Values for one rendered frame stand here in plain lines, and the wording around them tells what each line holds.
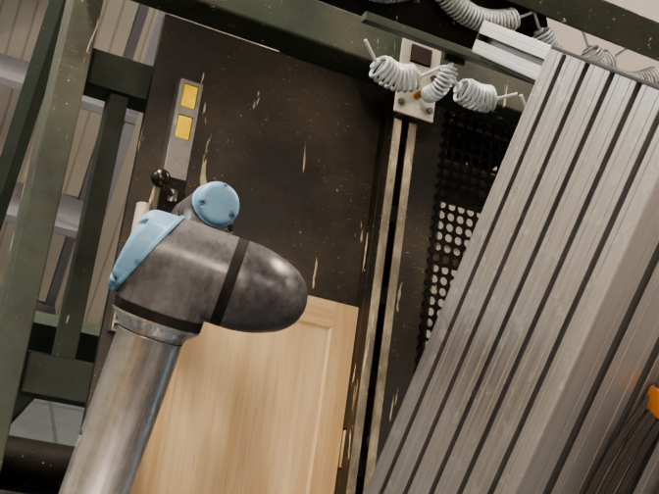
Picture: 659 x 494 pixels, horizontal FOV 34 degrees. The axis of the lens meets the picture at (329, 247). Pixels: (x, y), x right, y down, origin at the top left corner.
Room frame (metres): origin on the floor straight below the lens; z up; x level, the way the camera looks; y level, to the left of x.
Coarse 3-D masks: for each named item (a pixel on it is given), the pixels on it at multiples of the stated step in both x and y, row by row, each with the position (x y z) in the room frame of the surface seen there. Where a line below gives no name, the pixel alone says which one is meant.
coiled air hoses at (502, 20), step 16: (384, 0) 2.90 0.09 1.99; (400, 0) 2.93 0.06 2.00; (448, 0) 2.97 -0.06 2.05; (464, 0) 2.99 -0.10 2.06; (464, 16) 2.99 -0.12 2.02; (480, 16) 3.01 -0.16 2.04; (496, 16) 3.03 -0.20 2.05; (512, 16) 3.05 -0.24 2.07; (544, 32) 3.15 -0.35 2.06; (592, 48) 3.21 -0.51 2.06; (608, 64) 3.18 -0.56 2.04; (656, 80) 3.25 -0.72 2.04
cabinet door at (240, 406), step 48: (240, 336) 2.10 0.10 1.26; (288, 336) 2.15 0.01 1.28; (336, 336) 2.20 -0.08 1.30; (192, 384) 2.01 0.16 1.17; (240, 384) 2.06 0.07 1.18; (288, 384) 2.11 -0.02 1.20; (336, 384) 2.16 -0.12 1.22; (192, 432) 1.97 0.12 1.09; (240, 432) 2.01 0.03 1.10; (288, 432) 2.06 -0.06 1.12; (336, 432) 2.11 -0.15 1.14; (144, 480) 1.88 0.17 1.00; (192, 480) 1.93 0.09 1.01; (240, 480) 1.97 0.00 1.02; (288, 480) 2.02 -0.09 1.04
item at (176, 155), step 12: (180, 84) 2.23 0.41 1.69; (192, 84) 2.24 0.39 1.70; (180, 96) 2.22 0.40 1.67; (180, 108) 2.21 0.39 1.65; (192, 120) 2.21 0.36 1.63; (168, 132) 2.19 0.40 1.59; (192, 132) 2.20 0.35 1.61; (168, 144) 2.16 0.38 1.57; (180, 144) 2.18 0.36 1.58; (168, 156) 2.15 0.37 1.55; (180, 156) 2.17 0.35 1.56; (168, 168) 2.14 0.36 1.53; (180, 168) 2.16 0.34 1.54; (156, 192) 2.13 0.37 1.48; (156, 204) 2.10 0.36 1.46
